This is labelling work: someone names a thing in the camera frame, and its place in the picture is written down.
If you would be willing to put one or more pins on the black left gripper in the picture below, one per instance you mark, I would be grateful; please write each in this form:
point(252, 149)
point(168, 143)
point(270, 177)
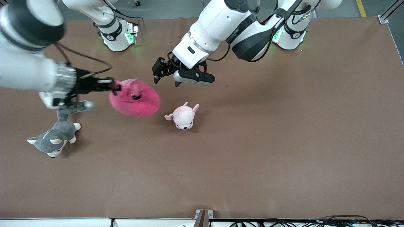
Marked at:
point(165, 67)

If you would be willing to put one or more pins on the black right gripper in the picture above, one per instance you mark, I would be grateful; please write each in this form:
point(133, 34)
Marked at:
point(84, 85)

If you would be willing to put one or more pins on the round magenta pink plush toy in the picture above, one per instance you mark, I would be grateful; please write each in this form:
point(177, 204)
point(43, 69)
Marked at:
point(139, 105)

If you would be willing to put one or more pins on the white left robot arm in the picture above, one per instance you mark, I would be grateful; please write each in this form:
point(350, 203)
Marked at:
point(217, 28)

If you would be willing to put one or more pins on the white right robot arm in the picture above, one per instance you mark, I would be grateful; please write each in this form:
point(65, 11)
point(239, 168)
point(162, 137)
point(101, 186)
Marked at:
point(22, 69)

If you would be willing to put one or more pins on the pale pink white plush dog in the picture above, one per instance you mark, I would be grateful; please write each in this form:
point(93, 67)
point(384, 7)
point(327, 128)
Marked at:
point(183, 118)

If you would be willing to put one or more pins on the grey white husky plush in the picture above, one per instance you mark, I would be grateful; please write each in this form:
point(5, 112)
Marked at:
point(55, 138)

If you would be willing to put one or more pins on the brown table cover sheet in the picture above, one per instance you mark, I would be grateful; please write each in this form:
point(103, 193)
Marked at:
point(252, 157)

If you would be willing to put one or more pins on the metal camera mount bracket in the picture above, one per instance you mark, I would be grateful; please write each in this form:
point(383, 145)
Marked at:
point(203, 217)

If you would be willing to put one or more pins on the white table edge rail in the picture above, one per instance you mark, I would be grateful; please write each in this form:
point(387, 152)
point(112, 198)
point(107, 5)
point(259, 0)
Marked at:
point(56, 222)

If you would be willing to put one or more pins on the aluminium frame post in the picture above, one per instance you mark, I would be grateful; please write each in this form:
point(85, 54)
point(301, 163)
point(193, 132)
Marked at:
point(386, 15)

